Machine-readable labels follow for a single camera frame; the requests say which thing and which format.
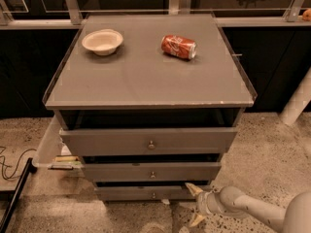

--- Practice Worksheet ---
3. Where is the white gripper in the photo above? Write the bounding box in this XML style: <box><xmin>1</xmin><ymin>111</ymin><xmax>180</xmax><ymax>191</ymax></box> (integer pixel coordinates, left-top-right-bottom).
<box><xmin>186</xmin><ymin>183</ymin><xmax>217</xmax><ymax>227</ymax></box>

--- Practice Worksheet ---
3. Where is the grey bottom drawer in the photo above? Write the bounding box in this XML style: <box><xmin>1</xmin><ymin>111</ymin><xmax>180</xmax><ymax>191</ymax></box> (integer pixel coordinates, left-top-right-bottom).
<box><xmin>94</xmin><ymin>185</ymin><xmax>193</xmax><ymax>201</ymax></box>

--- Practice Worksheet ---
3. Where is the grey drawer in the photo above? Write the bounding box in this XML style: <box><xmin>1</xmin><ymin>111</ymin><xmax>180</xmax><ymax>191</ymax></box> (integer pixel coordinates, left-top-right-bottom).
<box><xmin>83</xmin><ymin>162</ymin><xmax>221</xmax><ymax>182</ymax></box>
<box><xmin>94</xmin><ymin>185</ymin><xmax>193</xmax><ymax>201</ymax></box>
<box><xmin>59</xmin><ymin>127</ymin><xmax>237</xmax><ymax>156</ymax></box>

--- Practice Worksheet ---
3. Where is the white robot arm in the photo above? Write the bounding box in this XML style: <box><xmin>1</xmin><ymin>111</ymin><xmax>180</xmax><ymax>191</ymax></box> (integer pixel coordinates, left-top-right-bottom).
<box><xmin>186</xmin><ymin>183</ymin><xmax>311</xmax><ymax>233</ymax></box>

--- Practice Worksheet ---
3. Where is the grey top drawer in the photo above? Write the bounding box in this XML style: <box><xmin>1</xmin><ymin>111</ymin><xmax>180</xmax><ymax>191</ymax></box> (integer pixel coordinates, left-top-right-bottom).
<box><xmin>59</xmin><ymin>127</ymin><xmax>237</xmax><ymax>156</ymax></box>

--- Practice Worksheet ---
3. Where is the grey middle drawer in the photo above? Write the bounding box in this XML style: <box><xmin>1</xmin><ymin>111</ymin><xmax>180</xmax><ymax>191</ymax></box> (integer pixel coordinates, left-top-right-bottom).
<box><xmin>83</xmin><ymin>162</ymin><xmax>221</xmax><ymax>182</ymax></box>

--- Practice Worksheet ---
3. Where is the grey drawer cabinet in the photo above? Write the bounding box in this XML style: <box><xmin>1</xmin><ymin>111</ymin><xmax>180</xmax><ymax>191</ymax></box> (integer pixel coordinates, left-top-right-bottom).
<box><xmin>44</xmin><ymin>16</ymin><xmax>256</xmax><ymax>189</ymax></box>

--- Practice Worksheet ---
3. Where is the clear plastic side bin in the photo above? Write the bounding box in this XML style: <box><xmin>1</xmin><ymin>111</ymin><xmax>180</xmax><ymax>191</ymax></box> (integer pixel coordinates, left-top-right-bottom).
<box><xmin>32</xmin><ymin>116</ymin><xmax>83</xmax><ymax>171</ymax></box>

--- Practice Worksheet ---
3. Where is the red soda can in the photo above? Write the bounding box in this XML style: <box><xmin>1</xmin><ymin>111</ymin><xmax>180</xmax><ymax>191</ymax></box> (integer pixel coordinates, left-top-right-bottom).
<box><xmin>161</xmin><ymin>35</ymin><xmax>196</xmax><ymax>60</ymax></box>

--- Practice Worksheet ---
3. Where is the black metal floor bar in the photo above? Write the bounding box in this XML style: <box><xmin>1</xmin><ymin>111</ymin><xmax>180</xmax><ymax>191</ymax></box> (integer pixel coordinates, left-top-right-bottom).
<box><xmin>0</xmin><ymin>158</ymin><xmax>37</xmax><ymax>233</ymax></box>

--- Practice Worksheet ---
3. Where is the white paper bowl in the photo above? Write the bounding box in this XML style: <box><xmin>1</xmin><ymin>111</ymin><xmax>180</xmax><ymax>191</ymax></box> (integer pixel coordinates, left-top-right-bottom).
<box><xmin>82</xmin><ymin>29</ymin><xmax>123</xmax><ymax>56</ymax></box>

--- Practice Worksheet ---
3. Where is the orange fruit on ledge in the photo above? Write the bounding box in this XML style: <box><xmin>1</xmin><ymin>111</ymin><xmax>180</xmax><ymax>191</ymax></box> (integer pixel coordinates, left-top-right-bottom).
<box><xmin>302</xmin><ymin>9</ymin><xmax>311</xmax><ymax>21</ymax></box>

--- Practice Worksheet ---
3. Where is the white cylindrical post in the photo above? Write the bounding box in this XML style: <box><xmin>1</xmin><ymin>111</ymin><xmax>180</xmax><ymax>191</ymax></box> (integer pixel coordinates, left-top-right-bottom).
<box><xmin>280</xmin><ymin>68</ymin><xmax>311</xmax><ymax>125</ymax></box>

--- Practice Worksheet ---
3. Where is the black floor cable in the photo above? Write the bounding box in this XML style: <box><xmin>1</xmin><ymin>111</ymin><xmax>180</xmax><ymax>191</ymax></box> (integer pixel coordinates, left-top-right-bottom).
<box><xmin>0</xmin><ymin>145</ymin><xmax>38</xmax><ymax>182</ymax></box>

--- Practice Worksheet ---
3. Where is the metal railing frame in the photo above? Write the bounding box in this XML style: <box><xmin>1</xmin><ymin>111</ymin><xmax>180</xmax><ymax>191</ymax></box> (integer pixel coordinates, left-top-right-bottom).
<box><xmin>1</xmin><ymin>0</ymin><xmax>310</xmax><ymax>30</ymax></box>

